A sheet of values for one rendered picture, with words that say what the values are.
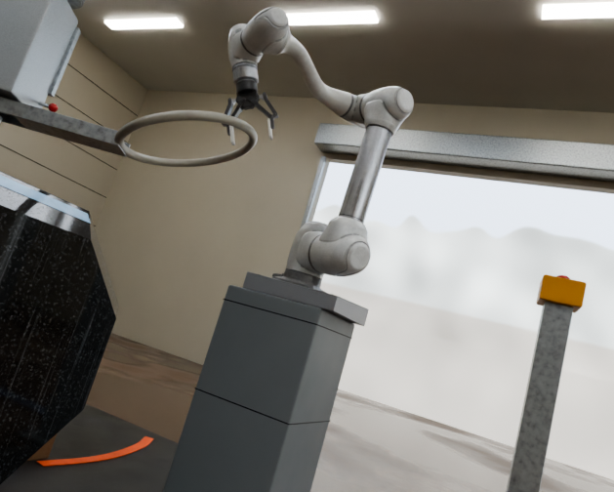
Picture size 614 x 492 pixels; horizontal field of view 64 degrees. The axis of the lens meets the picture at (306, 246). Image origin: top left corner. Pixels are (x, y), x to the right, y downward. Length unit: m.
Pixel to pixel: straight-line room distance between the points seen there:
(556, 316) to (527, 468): 0.45
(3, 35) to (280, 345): 1.38
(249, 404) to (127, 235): 6.59
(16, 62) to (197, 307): 5.46
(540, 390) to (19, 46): 1.97
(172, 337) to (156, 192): 2.33
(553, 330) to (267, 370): 0.93
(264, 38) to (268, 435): 1.31
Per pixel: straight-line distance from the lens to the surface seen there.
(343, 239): 1.75
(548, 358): 1.69
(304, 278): 1.92
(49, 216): 1.50
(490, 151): 6.02
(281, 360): 1.77
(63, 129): 1.88
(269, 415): 1.78
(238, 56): 1.85
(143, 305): 7.66
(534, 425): 1.69
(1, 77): 1.96
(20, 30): 2.01
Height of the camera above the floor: 0.67
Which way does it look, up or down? 11 degrees up
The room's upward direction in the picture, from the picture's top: 16 degrees clockwise
